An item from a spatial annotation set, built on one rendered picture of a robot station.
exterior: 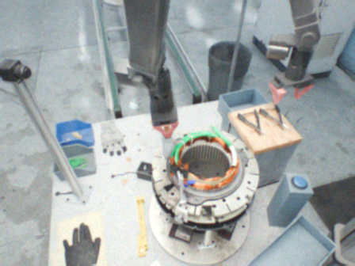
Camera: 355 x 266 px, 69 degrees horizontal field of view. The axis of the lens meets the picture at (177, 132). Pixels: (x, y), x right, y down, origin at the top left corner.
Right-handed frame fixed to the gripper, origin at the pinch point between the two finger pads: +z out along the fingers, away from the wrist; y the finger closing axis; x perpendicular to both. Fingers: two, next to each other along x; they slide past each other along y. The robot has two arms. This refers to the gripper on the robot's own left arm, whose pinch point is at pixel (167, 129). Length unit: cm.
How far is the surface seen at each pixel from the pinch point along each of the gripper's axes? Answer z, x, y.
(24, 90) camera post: -14.4, -34.6, -7.3
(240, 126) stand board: 17.4, 25.9, -11.9
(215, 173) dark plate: 20.3, 13.4, 4.4
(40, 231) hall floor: 114, -97, -26
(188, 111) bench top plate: 46, 11, -52
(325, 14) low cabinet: 65, 152, -168
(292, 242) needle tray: 20.4, 28.9, 28.8
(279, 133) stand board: 18.4, 38.5, -6.9
